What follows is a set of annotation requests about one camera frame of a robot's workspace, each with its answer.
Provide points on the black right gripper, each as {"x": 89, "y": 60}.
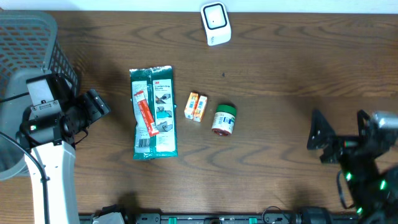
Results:
{"x": 344, "y": 146}

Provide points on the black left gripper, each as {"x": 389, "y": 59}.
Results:
{"x": 95, "y": 103}

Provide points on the green white snack bag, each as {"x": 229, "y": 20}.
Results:
{"x": 158, "y": 86}

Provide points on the red white snack stick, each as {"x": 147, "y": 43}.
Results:
{"x": 146, "y": 113}

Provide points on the orange small box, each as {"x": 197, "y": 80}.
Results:
{"x": 191, "y": 105}
{"x": 200, "y": 109}

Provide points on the green lid spice jar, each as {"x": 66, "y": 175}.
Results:
{"x": 224, "y": 120}

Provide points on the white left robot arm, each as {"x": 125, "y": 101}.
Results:
{"x": 49, "y": 126}

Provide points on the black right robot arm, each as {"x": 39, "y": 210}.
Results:
{"x": 374, "y": 193}

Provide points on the white barcode scanner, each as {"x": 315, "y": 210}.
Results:
{"x": 216, "y": 23}

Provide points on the grey plastic basket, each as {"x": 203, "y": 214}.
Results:
{"x": 29, "y": 49}

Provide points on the black mounting rail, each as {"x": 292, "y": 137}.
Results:
{"x": 272, "y": 217}

